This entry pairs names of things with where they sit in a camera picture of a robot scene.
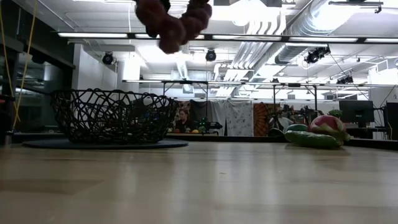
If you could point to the pink dragon fruit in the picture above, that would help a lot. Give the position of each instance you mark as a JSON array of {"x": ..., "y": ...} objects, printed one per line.
[{"x": 328, "y": 123}]

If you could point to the black overhead light bar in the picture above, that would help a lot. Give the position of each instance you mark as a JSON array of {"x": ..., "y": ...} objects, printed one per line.
[{"x": 208, "y": 37}]

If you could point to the light grey hanging cloth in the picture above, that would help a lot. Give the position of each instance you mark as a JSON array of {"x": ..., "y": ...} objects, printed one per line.
[{"x": 217, "y": 115}]

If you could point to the large purple grape bunch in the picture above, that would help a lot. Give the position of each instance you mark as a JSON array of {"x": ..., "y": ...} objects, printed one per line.
[{"x": 171, "y": 29}]

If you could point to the background black station frame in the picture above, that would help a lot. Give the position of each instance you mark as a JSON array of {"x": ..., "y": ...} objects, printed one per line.
[{"x": 206, "y": 93}]

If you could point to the round dark blue mat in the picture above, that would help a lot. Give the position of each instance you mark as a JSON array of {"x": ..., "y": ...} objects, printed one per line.
[{"x": 174, "y": 143}]

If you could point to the white patterned hanging cloth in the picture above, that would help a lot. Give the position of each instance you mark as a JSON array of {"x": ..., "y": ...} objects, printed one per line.
[{"x": 239, "y": 119}]

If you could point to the silver metal post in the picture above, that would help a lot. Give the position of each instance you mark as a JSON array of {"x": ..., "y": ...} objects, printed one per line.
[{"x": 8, "y": 138}]

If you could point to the orange patterned hanging cloth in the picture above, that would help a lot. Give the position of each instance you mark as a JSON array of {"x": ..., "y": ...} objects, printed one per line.
[{"x": 262, "y": 119}]

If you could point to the black ceiling camera cluster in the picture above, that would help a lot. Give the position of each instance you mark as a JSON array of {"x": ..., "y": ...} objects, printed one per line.
[{"x": 317, "y": 54}]

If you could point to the black computer monitor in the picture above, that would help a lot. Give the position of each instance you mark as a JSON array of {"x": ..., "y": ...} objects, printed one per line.
[
  {"x": 356, "y": 111},
  {"x": 392, "y": 119}
]

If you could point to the silver ventilation duct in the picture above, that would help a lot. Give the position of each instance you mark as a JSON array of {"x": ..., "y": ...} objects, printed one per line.
[{"x": 308, "y": 28}]

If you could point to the green plant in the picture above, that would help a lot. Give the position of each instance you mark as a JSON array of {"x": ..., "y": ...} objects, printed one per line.
[{"x": 335, "y": 113}]

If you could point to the green cucumber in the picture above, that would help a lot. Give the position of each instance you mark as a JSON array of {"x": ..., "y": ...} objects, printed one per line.
[{"x": 311, "y": 140}]

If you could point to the dark grey hanging cloth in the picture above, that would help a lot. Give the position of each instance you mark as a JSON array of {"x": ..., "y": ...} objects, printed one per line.
[{"x": 199, "y": 112}]

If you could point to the round green lime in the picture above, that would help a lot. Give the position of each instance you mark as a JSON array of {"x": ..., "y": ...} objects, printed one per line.
[{"x": 297, "y": 127}]

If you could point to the person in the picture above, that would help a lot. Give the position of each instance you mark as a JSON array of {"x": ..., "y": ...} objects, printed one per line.
[
  {"x": 184, "y": 123},
  {"x": 281, "y": 122}
]

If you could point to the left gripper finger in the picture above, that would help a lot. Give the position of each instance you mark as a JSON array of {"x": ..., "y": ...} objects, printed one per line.
[{"x": 151, "y": 32}]

